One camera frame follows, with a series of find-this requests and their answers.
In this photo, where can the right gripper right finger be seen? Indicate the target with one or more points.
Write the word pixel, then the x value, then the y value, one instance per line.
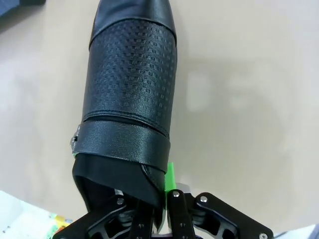
pixel 179 214

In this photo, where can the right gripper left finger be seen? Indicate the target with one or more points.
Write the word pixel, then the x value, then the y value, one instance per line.
pixel 140 224

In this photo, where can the black leather shoe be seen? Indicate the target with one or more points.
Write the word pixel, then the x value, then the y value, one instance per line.
pixel 132 74

